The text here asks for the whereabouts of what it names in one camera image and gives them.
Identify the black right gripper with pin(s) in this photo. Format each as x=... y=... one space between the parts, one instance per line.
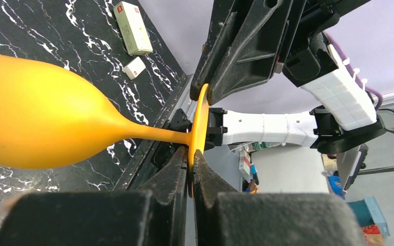
x=244 y=39

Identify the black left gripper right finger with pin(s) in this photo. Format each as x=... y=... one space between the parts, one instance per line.
x=226 y=216

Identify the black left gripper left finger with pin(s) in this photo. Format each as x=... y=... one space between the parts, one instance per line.
x=153 y=214

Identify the orange wine glass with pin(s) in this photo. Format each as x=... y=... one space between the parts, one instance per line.
x=51 y=117

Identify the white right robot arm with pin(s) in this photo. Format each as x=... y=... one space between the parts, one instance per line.
x=345 y=118

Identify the long white green box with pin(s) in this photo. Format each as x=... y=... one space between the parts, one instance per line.
x=132 y=28

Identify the small white red box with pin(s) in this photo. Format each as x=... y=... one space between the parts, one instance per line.
x=134 y=68

